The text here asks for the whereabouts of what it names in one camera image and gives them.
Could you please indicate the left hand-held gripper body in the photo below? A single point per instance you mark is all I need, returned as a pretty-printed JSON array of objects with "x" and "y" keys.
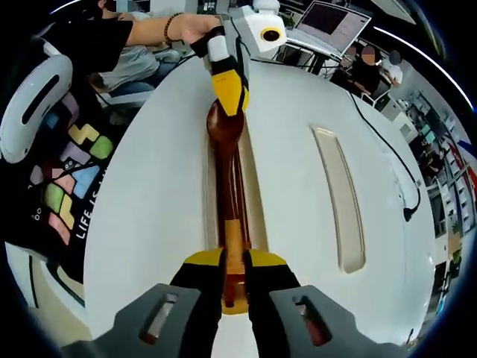
[{"x": 253, "y": 22}]

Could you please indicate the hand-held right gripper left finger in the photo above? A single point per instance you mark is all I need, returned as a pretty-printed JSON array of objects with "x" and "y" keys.
[{"x": 194, "y": 298}]

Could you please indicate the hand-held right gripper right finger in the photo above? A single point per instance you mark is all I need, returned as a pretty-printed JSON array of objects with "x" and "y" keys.
[{"x": 275, "y": 298}]

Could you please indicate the brown wooden spoon utensil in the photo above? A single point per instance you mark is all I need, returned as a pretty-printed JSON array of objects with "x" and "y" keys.
[{"x": 223, "y": 179}]

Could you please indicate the dark wooden chopstick utensil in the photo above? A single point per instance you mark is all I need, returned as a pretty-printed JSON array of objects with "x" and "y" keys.
[
  {"x": 235, "y": 186},
  {"x": 243, "y": 201}
]

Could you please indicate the beige cutlery case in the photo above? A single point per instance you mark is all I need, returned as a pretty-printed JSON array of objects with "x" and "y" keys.
[{"x": 257, "y": 194}]

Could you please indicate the beige cutlery case lid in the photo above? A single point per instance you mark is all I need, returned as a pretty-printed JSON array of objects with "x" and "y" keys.
[{"x": 343, "y": 194}]

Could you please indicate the person's left hand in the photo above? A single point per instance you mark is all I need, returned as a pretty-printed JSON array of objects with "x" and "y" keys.
[{"x": 195, "y": 28}]

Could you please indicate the white laptop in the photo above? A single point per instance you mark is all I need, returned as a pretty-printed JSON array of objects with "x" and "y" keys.
[{"x": 328, "y": 18}]

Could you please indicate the white wearable device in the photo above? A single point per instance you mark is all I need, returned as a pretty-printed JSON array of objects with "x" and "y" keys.
[{"x": 56, "y": 74}]

